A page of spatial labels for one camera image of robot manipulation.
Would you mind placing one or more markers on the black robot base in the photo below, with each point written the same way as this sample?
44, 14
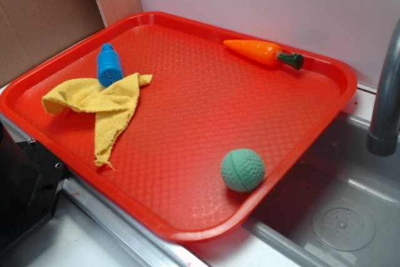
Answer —
31, 179

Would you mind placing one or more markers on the blue plastic bottle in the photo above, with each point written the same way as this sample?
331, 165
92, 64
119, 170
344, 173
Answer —
109, 66

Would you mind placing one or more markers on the red plastic tray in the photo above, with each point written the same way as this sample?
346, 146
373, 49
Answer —
203, 102

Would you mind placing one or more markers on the green rubber ball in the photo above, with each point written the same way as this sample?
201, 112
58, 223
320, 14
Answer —
242, 170

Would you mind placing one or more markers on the yellow cloth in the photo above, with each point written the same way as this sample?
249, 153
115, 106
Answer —
113, 107

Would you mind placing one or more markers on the orange toy carrot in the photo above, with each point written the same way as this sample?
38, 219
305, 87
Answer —
267, 53

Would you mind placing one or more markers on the grey toy sink basin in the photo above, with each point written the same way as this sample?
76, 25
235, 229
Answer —
338, 206

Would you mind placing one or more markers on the grey sink faucet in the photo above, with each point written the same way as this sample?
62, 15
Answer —
383, 132

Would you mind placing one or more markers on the brown cardboard panel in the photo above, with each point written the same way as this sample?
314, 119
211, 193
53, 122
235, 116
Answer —
33, 31

